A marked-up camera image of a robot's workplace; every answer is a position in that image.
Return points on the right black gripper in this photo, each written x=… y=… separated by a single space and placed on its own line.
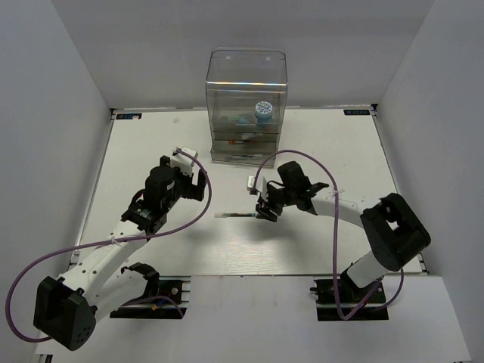
x=264 y=208

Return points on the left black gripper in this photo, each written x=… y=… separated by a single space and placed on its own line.
x=193 y=191

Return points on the green refill pen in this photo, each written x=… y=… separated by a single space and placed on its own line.
x=235 y=215

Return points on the red refill pen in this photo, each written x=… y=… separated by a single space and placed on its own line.
x=242 y=142

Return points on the blue cleaning gel jar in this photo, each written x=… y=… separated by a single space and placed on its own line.
x=264 y=112

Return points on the clear plastic drawer organizer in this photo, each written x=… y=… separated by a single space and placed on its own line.
x=236 y=79

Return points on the dark blue pen refill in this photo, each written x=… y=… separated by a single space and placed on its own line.
x=246 y=156

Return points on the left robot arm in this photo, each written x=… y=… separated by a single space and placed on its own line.
x=68 y=307

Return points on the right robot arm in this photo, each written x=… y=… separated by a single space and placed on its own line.
x=394 y=232

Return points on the left blue table label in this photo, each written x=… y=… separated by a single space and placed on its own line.
x=128 y=116

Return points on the blue table label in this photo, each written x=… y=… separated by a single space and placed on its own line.
x=356 y=112
x=128 y=116

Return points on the right blue table label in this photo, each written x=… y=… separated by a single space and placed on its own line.
x=356 y=112

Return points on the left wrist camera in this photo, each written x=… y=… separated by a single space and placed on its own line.
x=184 y=160

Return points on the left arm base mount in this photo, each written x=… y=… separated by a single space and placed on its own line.
x=168 y=302

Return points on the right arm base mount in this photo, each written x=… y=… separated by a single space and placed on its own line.
x=323 y=292

